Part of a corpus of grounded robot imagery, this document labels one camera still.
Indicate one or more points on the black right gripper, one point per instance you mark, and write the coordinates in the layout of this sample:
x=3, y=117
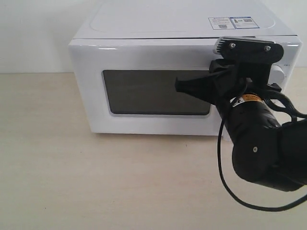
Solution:
x=220, y=87

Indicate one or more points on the white microwave door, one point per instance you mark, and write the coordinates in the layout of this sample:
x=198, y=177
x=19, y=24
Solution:
x=128, y=85

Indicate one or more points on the upper white power knob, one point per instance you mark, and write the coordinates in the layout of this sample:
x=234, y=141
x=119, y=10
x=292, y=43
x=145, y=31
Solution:
x=276, y=76

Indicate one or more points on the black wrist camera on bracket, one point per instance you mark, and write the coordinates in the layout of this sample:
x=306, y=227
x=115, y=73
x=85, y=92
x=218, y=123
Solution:
x=254, y=58

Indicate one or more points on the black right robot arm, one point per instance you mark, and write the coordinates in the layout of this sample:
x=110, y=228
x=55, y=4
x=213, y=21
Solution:
x=268, y=133

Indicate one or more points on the white Midea microwave body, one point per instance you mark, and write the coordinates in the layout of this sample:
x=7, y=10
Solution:
x=188, y=19

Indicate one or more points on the blue white label sticker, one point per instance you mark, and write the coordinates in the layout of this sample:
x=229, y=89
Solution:
x=232, y=23

